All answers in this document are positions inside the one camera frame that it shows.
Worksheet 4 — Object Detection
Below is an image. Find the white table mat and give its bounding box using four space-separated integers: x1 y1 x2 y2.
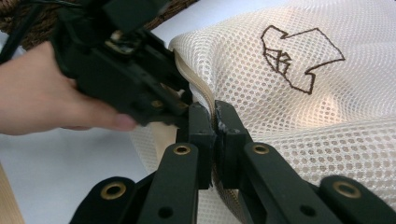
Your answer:
0 0 283 224

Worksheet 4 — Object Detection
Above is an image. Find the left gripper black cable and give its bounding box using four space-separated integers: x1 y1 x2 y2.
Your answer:
0 0 87 64

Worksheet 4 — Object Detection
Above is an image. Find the cream mesh laundry bag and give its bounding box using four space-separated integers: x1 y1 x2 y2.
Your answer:
129 0 396 224

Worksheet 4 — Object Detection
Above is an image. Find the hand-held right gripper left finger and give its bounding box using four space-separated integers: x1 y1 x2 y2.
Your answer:
176 102 217 191

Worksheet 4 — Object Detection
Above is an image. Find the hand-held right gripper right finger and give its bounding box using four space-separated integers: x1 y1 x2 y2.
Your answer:
214 99 254 190

